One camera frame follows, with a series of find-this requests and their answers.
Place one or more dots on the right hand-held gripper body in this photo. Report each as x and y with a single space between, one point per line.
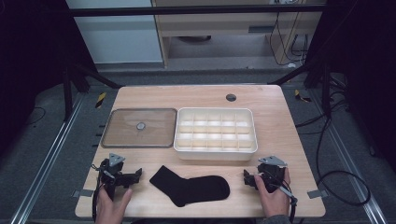
271 174

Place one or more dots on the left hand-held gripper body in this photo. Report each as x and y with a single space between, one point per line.
112 174

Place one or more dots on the white divided storage box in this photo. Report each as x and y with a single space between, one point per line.
214 133

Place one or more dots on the black sock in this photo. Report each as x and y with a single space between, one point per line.
193 188

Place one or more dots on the person's right hand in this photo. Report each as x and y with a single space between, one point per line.
275 203

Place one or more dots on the person's left hand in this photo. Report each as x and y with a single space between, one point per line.
109 211

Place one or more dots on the grey tape piece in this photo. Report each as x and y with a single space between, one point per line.
317 193
83 193

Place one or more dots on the clear lid with round knob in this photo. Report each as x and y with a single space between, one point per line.
140 137

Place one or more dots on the yellow black striped tape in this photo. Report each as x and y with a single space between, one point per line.
301 97
100 100

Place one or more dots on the black metal stand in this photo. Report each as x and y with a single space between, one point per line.
67 93
326 90

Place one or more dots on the white cabinet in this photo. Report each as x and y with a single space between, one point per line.
118 40

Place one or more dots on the light wooden desk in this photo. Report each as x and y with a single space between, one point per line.
218 23

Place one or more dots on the metal floor rail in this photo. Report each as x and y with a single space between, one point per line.
46 161
348 161

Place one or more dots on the black horizontal frame bar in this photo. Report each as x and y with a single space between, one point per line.
186 10

